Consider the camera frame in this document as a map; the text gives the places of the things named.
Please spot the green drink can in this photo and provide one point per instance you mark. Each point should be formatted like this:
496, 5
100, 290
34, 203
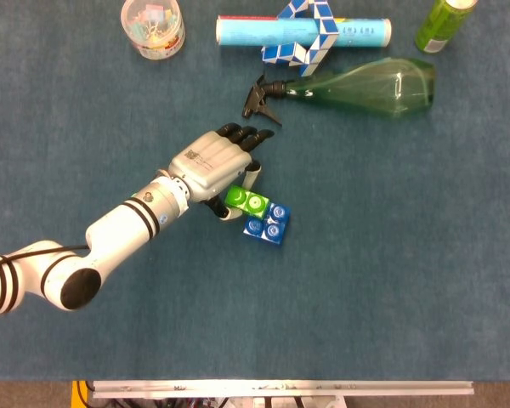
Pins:
442, 25

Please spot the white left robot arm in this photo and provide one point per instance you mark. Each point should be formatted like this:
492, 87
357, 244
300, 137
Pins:
119, 225

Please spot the aluminium profile rail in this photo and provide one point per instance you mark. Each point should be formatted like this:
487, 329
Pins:
280, 389

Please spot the blue felt table cloth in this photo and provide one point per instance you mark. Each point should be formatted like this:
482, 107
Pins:
365, 255

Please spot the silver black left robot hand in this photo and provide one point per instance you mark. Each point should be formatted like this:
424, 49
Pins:
212, 163

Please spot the green spray bottle black trigger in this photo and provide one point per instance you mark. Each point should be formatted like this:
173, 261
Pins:
365, 89

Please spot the blue toy brick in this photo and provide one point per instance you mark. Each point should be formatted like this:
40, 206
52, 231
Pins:
274, 229

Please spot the clear plastic jar of clips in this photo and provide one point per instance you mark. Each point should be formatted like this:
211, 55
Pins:
153, 30

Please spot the light blue paper roll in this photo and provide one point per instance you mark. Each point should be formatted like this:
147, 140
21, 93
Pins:
246, 32

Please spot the green toy brick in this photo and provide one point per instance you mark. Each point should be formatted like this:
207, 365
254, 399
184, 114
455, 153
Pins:
246, 202

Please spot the yellow frame part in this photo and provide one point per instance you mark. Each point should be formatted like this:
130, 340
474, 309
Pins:
75, 393

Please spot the blue white snake puzzle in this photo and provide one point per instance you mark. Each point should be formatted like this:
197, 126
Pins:
312, 53

